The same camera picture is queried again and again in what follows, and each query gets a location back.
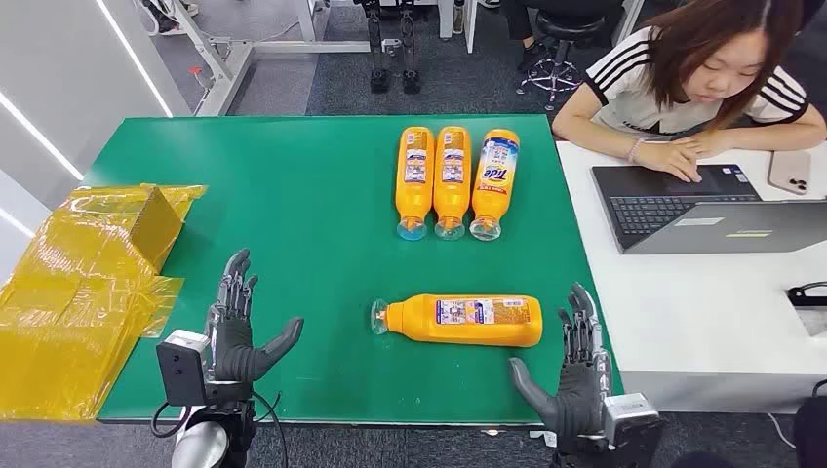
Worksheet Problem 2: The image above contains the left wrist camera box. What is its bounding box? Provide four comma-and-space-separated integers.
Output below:
155, 329, 212, 409

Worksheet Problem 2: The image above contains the person's left hand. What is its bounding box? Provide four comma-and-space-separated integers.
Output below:
678, 129, 734, 161

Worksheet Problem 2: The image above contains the orange bottle with blue cap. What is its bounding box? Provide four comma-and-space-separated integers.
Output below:
394, 126, 437, 242

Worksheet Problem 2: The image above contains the yellow film-wrapped cardboard box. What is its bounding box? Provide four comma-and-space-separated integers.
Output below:
0, 183, 209, 422

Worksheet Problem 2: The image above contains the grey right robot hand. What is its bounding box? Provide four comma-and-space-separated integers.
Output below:
507, 282, 613, 453

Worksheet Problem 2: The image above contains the person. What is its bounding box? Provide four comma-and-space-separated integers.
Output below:
550, 0, 827, 184

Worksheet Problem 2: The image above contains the black robot leg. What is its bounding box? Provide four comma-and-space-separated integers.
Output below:
361, 0, 392, 95
395, 0, 422, 97

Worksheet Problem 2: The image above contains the orange detergent bottle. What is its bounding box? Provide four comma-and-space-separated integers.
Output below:
370, 293, 544, 349
432, 126, 473, 242

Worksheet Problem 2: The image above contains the pink smartphone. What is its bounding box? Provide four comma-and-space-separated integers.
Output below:
767, 149, 812, 196

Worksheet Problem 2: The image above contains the white table frame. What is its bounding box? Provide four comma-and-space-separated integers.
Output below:
168, 0, 402, 118

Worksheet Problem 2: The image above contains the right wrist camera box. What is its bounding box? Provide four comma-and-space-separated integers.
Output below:
602, 392, 665, 468

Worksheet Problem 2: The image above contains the black cable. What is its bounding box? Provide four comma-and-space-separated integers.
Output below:
150, 401, 190, 441
250, 390, 290, 468

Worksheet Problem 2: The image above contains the black swivel stool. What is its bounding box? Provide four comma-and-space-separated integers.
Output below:
515, 0, 625, 112

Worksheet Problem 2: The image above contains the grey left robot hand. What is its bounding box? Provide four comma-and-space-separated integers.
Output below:
205, 248, 305, 383

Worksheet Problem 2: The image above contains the grey laptop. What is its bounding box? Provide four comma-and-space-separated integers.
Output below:
591, 163, 827, 255

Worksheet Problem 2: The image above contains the orange bottle showing Tide label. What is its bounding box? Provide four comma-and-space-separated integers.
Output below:
468, 128, 521, 243

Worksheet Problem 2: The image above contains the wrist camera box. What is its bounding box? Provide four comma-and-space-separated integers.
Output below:
602, 392, 665, 468
155, 329, 212, 409

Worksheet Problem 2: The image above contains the person's right hand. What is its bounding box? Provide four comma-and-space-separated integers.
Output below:
639, 138, 703, 184

